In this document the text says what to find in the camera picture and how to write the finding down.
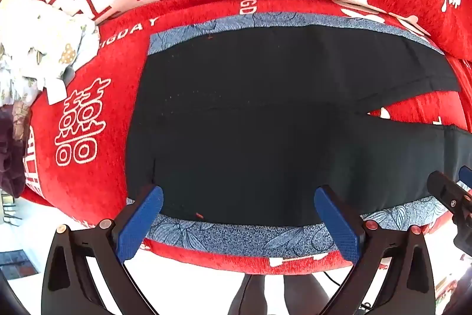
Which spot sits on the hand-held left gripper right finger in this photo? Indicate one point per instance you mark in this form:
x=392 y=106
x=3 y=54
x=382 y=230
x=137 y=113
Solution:
x=337 y=222

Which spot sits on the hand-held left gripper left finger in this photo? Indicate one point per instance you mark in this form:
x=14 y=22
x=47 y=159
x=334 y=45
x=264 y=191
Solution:
x=142 y=222

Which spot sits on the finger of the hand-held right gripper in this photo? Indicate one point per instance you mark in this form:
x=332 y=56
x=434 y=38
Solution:
x=448 y=191
x=467 y=176

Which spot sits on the black pants with blue trim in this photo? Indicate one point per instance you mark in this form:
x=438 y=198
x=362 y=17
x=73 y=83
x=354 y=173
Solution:
x=239 y=115

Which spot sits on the red printed blanket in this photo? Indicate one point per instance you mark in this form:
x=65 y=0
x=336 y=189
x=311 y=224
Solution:
x=107 y=189

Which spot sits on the person's leg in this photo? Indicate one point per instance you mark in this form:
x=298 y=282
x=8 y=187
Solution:
x=249 y=296
x=304 y=296

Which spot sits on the dark flat object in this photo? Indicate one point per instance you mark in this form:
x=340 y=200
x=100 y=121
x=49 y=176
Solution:
x=16 y=265

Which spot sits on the dark purple cloth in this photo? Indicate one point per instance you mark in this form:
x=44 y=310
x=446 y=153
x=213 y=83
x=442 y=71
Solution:
x=11 y=152

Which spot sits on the white floral cloth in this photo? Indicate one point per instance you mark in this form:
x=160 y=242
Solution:
x=37 y=31

